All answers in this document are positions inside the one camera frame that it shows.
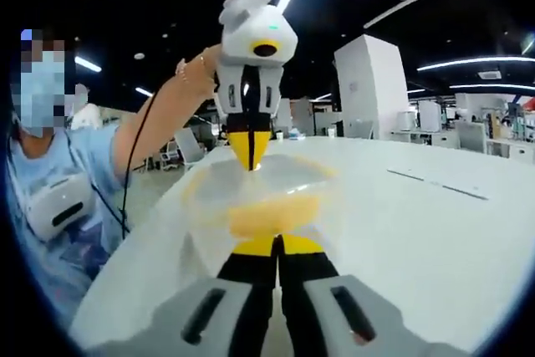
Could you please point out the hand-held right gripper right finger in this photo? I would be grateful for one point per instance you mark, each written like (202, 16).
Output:
(317, 311)

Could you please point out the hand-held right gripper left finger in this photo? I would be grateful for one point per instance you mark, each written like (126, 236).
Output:
(234, 311)

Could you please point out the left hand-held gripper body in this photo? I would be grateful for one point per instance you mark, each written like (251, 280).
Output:
(251, 27)

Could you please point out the clear storage box lid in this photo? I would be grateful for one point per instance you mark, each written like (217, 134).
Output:
(267, 179)

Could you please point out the clear plastic bag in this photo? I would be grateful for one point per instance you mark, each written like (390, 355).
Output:
(259, 194)

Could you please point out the yellow plastic box latch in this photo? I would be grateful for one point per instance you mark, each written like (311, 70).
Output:
(273, 217)

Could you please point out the blue tissue box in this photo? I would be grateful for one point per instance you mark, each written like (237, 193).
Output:
(299, 134)

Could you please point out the white box appliance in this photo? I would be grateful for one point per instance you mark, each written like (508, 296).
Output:
(405, 120)

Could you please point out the person's left hand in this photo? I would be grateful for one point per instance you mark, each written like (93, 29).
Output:
(213, 58)

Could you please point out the white paper cup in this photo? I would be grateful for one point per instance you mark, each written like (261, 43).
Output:
(279, 135)
(330, 133)

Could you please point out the white office chair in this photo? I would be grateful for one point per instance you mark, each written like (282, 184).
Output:
(184, 150)

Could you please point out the white square pillar with sign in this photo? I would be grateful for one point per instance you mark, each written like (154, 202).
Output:
(370, 89)

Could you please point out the person in blue shirt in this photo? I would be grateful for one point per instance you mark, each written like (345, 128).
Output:
(54, 156)

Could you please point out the white chest-worn device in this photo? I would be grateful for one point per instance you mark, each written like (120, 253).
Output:
(58, 206)

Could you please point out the white monitor back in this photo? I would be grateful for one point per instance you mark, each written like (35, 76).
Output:
(472, 136)

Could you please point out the ceiling air conditioner vent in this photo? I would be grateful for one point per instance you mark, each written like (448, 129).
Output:
(489, 75)

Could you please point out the white low cabinet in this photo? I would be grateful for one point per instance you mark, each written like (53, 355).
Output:
(512, 150)

